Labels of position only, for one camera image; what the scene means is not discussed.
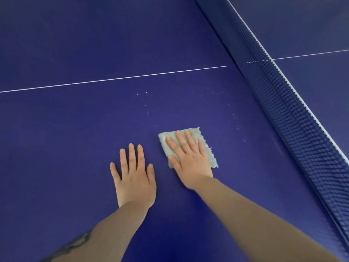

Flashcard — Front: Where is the person's right hand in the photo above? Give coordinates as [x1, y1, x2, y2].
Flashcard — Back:
[165, 130, 214, 191]

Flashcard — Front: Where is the person's left hand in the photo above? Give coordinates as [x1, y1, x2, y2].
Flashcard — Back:
[110, 143, 157, 208]

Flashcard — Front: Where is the dark blue table tennis net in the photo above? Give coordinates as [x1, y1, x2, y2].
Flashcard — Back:
[192, 0, 349, 238]

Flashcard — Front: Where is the person's right forearm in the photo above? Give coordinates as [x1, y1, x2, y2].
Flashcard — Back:
[193, 177, 341, 262]

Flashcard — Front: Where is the person's left forearm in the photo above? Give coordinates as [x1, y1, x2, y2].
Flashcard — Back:
[39, 202, 150, 262]

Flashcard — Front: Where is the grey cleaning cloth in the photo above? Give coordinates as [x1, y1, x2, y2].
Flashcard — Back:
[158, 127, 218, 170]

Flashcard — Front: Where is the blue table tennis table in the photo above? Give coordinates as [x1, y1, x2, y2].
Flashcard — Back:
[0, 0, 349, 262]

